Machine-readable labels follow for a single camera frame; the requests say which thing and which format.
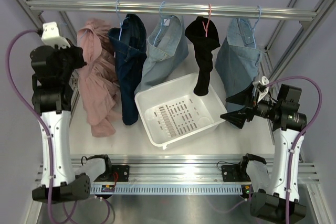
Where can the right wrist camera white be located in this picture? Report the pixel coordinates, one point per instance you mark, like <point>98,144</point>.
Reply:
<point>260,88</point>

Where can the pink wire hanger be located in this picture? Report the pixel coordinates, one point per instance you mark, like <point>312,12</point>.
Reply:
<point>206,25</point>

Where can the dark blue denim skirt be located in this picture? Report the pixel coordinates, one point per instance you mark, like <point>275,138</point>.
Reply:
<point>129,43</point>

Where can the black skirt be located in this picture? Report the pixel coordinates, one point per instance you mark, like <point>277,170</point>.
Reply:
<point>203,48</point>

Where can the slotted cable duct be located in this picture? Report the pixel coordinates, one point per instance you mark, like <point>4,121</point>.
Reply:
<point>147,189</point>

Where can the pink skirt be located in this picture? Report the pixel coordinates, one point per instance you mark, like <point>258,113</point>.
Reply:
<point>98,82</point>

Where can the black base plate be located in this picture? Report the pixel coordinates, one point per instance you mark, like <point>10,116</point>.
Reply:
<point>234,173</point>
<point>118,172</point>

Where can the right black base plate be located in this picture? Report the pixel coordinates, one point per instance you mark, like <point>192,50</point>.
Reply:
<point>234,173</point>

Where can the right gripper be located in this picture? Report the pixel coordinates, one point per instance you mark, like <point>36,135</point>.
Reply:
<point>238,118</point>

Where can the aluminium hanging rail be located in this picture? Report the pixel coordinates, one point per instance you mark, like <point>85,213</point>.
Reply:
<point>305,15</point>

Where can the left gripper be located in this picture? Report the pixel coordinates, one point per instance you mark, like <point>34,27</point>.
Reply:
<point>76,52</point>

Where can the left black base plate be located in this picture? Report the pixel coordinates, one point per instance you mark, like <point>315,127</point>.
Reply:
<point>118,172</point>

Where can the blue hanger far right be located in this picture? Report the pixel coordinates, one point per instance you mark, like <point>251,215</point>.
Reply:
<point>247,31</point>

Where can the right aluminium frame post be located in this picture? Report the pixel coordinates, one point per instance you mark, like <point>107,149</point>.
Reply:
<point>290,37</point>

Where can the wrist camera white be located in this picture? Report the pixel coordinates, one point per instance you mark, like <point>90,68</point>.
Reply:
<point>51,36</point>
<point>260,88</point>

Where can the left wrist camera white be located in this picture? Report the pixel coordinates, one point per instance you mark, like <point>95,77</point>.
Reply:
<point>51,36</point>

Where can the aluminium frame post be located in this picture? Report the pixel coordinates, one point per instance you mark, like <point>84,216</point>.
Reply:
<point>39,6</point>
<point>290,37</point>

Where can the front aluminium rail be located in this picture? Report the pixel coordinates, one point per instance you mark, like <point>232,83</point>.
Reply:
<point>175,169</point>

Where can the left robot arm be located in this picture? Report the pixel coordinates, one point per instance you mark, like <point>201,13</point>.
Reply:
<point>52,94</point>

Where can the blue hanger of light denim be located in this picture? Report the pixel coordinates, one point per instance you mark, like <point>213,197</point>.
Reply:
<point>161,23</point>

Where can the blue hanger of dark denim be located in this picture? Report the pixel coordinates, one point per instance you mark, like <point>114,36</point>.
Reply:
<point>121,21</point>

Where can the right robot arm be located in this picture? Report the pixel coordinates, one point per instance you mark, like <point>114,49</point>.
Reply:
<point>275,197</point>

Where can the white plastic basket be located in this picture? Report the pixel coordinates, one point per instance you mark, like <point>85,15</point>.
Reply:
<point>173,115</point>

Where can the light blue denim skirt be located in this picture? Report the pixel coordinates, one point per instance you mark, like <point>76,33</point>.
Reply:
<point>170,51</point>

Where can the left aluminium frame post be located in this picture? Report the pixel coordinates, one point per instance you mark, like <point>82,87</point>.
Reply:
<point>39,6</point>

